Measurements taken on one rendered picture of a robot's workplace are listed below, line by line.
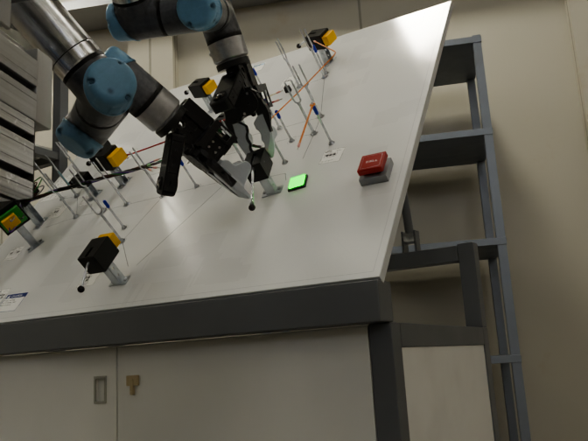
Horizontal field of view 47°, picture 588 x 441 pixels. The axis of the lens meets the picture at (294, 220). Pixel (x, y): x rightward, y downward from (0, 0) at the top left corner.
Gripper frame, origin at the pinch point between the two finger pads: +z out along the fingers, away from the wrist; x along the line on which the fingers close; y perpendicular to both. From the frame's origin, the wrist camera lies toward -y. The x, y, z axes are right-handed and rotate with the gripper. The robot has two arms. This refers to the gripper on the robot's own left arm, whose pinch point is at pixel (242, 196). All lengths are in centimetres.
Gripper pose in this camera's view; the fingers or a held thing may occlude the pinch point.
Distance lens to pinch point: 128.4
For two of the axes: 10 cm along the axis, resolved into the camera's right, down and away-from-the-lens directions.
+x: -3.9, -1.0, 9.1
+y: 5.9, -7.9, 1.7
